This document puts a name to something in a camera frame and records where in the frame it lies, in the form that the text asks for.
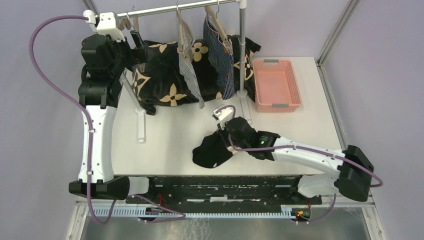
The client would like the black underwear cream waistband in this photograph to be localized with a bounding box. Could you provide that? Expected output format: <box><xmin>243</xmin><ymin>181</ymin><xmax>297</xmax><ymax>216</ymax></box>
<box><xmin>192</xmin><ymin>132</ymin><xmax>236</xmax><ymax>169</ymax></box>

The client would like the beige clip hanger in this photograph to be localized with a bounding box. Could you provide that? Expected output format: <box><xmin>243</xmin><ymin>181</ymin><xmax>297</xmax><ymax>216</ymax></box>
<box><xmin>118</xmin><ymin>13</ymin><xmax>140</xmax><ymax>33</ymax></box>

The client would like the beige hanger with striped underwear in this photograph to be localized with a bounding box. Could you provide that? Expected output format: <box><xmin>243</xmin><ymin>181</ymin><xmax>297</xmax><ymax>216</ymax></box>
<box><xmin>175</xmin><ymin>2</ymin><xmax>195</xmax><ymax>62</ymax></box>

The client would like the grey white striped underwear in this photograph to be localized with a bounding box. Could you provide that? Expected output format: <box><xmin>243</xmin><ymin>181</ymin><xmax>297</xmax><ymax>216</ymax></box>
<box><xmin>178</xmin><ymin>19</ymin><xmax>206</xmax><ymax>110</ymax></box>

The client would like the beige hanger with navy underwear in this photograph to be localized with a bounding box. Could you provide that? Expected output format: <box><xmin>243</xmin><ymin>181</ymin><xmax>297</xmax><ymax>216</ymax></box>
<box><xmin>202</xmin><ymin>5</ymin><xmax>233</xmax><ymax>55</ymax></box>

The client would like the navy striped underwear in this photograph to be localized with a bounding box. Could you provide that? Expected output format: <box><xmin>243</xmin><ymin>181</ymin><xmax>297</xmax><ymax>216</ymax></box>
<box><xmin>203</xmin><ymin>15</ymin><xmax>236</xmax><ymax>100</ymax></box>

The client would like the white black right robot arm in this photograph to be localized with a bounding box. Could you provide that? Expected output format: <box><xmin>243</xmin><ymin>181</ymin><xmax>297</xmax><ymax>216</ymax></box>
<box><xmin>218</xmin><ymin>117</ymin><xmax>376</xmax><ymax>204</ymax></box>

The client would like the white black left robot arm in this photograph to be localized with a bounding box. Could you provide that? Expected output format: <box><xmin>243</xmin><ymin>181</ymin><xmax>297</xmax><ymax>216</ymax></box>
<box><xmin>68</xmin><ymin>30</ymin><xmax>149</xmax><ymax>200</ymax></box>

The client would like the black floral blanket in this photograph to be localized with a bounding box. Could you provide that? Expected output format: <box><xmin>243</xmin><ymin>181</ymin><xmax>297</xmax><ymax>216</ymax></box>
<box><xmin>124</xmin><ymin>34</ymin><xmax>262</xmax><ymax>116</ymax></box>

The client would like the pink plastic basket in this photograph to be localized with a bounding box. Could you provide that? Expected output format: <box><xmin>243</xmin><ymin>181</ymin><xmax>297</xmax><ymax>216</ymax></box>
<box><xmin>252</xmin><ymin>58</ymin><xmax>302</xmax><ymax>113</ymax></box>

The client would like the silver white clothes rack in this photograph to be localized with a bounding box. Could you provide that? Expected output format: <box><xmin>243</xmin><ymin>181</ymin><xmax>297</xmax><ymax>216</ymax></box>
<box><xmin>83</xmin><ymin>0</ymin><xmax>252</xmax><ymax>143</ymax></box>

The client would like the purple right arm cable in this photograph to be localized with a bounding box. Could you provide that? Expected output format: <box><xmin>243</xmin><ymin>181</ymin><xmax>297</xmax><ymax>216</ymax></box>
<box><xmin>218</xmin><ymin>104</ymin><xmax>384</xmax><ymax>224</ymax></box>

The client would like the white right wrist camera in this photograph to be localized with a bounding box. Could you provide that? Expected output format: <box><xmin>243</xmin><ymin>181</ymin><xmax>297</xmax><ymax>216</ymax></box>
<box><xmin>212</xmin><ymin>104</ymin><xmax>236</xmax><ymax>124</ymax></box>

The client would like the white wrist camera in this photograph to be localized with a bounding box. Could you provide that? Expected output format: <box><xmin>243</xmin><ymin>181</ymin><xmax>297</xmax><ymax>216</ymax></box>
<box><xmin>96</xmin><ymin>12</ymin><xmax>127</xmax><ymax>43</ymax></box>
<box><xmin>212</xmin><ymin>104</ymin><xmax>236</xmax><ymax>124</ymax></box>

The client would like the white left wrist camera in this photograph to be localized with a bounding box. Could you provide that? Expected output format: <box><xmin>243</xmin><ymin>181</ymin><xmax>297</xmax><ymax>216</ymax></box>
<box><xmin>96</xmin><ymin>12</ymin><xmax>127</xmax><ymax>43</ymax></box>

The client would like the light blue cable duct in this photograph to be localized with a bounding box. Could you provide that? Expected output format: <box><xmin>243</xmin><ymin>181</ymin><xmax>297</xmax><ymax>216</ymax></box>
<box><xmin>93</xmin><ymin>204</ymin><xmax>295</xmax><ymax>220</ymax></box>

